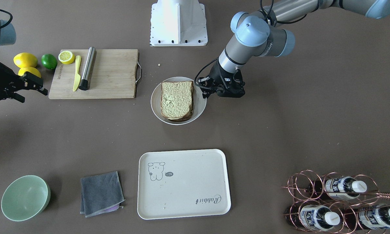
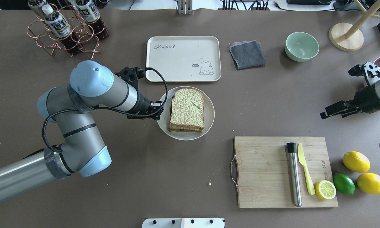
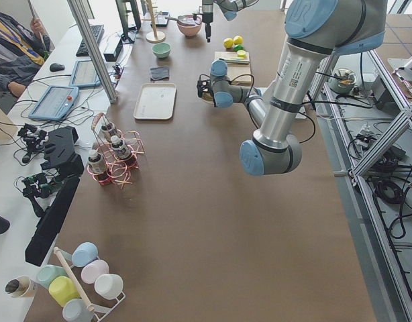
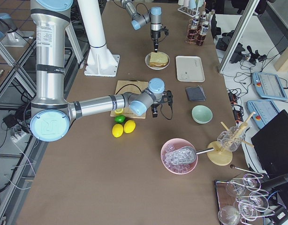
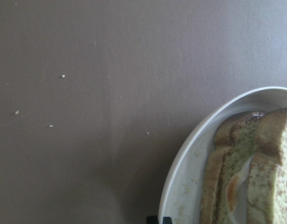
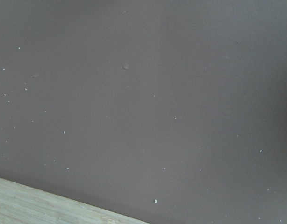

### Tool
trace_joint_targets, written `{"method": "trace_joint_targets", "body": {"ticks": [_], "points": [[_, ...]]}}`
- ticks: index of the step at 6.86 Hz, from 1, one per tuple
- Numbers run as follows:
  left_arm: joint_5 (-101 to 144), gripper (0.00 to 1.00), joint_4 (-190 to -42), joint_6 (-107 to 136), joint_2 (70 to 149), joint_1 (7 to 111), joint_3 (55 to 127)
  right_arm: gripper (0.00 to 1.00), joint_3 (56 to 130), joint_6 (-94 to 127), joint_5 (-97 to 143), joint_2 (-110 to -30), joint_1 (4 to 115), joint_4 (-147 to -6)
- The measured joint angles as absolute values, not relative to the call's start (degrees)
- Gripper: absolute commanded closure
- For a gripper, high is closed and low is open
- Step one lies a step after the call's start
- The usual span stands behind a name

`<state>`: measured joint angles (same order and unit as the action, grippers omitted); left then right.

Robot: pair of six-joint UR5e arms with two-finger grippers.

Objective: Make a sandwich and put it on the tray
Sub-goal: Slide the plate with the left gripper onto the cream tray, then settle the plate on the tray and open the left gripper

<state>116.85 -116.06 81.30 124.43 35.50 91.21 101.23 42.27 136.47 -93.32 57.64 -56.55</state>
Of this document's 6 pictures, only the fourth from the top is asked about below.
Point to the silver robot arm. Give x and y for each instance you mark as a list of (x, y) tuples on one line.
[(51, 114), (152, 17)]

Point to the glass mug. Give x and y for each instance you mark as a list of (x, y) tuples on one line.
[(231, 140)]

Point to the pink bowl of ice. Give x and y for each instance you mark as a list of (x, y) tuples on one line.
[(174, 144)]

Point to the black monitor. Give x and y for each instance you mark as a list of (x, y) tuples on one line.
[(271, 145)]

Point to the wooden mug tree stand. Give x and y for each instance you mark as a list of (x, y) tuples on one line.
[(219, 155)]

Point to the wooden cutting board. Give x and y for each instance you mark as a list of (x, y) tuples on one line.
[(134, 87)]

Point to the copper wire bottle rack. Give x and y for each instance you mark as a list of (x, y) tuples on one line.
[(197, 29)]

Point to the cream rabbit tray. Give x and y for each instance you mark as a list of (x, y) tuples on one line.
[(189, 69)]

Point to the bread slice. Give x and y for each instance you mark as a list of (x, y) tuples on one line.
[(158, 65), (158, 57)]

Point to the grey folded cloth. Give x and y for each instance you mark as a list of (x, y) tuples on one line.
[(195, 93)]

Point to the aluminium frame post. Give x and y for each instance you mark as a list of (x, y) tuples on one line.
[(240, 28)]

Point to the bread slice under egg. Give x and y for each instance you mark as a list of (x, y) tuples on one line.
[(158, 65)]

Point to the yellow whole lemon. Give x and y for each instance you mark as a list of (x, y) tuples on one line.
[(129, 126), (117, 130)]

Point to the white round plate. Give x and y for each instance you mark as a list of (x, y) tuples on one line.
[(147, 58)]

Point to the steel ice scoop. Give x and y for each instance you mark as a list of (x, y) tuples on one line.
[(184, 155)]

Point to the green lime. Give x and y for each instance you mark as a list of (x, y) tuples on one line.
[(119, 118)]

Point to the halved lemon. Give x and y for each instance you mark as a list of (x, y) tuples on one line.
[(119, 111)]

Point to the wine glass tray rack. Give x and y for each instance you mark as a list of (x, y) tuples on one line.
[(242, 200)]

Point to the tea bottle white cap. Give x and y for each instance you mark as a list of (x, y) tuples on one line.
[(193, 28)]

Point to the blue teach pendant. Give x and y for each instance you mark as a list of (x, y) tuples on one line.
[(268, 86), (265, 110)]

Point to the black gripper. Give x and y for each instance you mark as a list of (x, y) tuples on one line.
[(155, 108), (155, 35)]

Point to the white wire cup rack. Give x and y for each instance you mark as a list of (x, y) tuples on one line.
[(191, 8)]

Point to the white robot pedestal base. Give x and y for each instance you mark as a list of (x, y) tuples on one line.
[(100, 61)]

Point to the mint green bowl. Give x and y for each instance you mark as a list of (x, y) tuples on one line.
[(201, 114)]

